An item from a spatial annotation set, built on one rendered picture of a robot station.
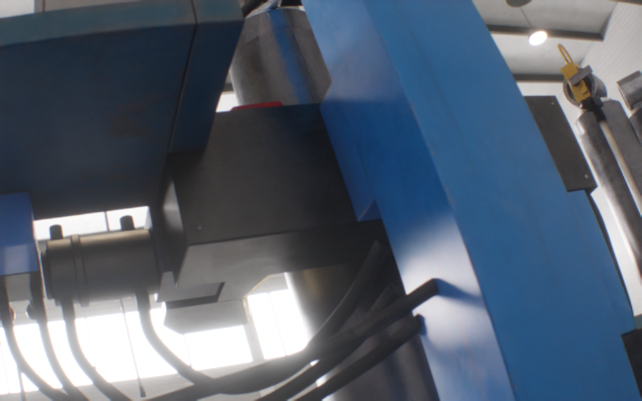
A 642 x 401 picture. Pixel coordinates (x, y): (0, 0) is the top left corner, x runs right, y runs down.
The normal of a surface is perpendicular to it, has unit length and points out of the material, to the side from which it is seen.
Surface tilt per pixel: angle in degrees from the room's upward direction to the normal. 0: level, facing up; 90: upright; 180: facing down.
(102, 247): 79
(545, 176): 90
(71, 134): 180
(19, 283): 180
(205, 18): 90
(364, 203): 90
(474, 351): 90
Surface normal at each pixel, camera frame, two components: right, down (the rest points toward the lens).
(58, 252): 0.20, -0.63
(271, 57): -0.27, -0.33
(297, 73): 0.11, -0.44
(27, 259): 0.26, 0.88
